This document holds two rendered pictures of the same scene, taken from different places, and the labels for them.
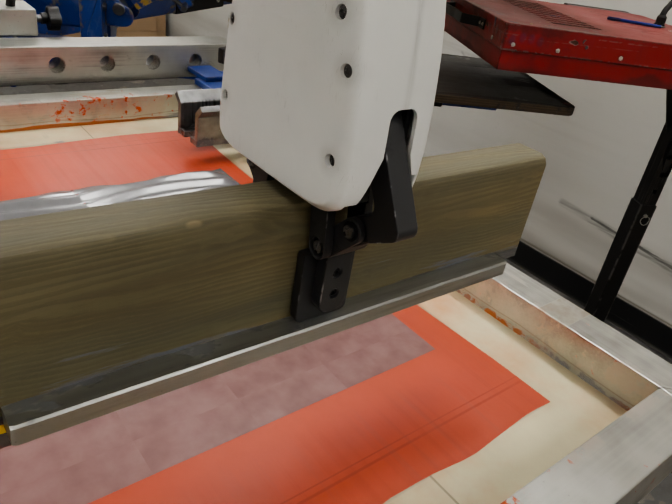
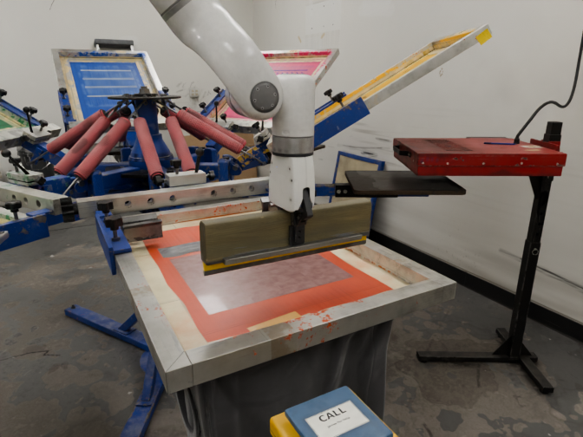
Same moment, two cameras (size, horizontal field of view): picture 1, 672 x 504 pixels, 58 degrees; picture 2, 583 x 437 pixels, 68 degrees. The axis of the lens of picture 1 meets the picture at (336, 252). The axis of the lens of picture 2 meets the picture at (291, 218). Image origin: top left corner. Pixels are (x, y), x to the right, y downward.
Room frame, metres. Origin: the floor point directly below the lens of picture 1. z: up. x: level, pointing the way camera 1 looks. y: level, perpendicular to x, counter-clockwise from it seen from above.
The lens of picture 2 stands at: (-0.49, -0.16, 1.38)
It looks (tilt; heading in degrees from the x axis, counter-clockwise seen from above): 18 degrees down; 13
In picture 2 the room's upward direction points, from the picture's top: straight up
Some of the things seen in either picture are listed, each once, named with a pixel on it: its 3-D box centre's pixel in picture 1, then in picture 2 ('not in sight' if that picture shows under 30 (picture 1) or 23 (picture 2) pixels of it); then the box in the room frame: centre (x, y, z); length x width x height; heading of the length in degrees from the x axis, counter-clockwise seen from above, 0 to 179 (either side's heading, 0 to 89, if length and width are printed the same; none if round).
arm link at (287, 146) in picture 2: not in sight; (291, 142); (0.28, 0.02, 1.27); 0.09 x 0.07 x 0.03; 43
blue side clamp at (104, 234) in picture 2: not in sight; (112, 239); (0.44, 0.54, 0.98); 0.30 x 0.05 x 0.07; 43
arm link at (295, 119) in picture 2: not in sight; (271, 104); (0.26, 0.05, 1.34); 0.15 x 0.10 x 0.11; 123
